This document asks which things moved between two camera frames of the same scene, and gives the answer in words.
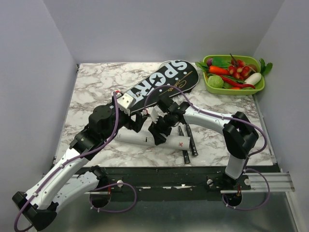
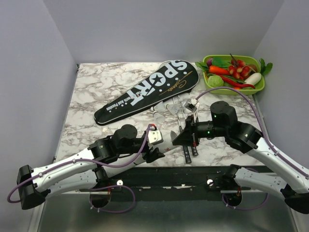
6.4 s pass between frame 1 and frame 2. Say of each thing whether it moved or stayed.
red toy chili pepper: stayed
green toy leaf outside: stayed
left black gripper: moved
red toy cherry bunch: stayed
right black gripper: moved
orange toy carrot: stayed
